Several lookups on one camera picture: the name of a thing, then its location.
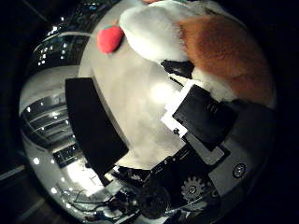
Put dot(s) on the red tomato plush toy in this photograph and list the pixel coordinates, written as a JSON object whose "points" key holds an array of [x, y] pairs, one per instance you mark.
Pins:
{"points": [[109, 39]]}

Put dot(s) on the black rectangular container bin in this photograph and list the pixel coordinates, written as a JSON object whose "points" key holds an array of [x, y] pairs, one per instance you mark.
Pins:
{"points": [[93, 124]]}

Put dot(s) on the orange and white fox plush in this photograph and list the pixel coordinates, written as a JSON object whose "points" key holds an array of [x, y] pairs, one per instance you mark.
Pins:
{"points": [[218, 46]]}

